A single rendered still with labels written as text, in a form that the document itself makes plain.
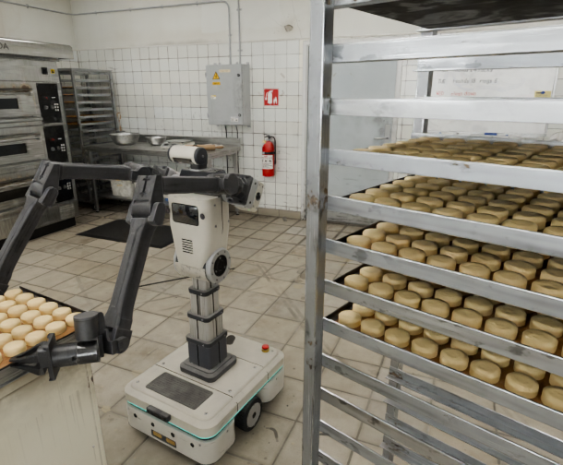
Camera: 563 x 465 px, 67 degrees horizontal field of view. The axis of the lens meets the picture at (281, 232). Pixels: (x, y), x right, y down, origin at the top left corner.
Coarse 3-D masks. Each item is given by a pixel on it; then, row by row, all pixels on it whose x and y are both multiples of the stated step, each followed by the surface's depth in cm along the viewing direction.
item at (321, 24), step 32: (320, 0) 71; (320, 32) 72; (320, 64) 74; (320, 96) 75; (320, 128) 77; (320, 160) 79; (320, 192) 81; (320, 224) 83; (320, 256) 86; (320, 288) 88; (320, 320) 91; (320, 352) 94; (320, 384) 96
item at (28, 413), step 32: (32, 384) 112; (64, 384) 120; (0, 416) 105; (32, 416) 113; (64, 416) 122; (96, 416) 132; (0, 448) 107; (32, 448) 114; (64, 448) 123; (96, 448) 134
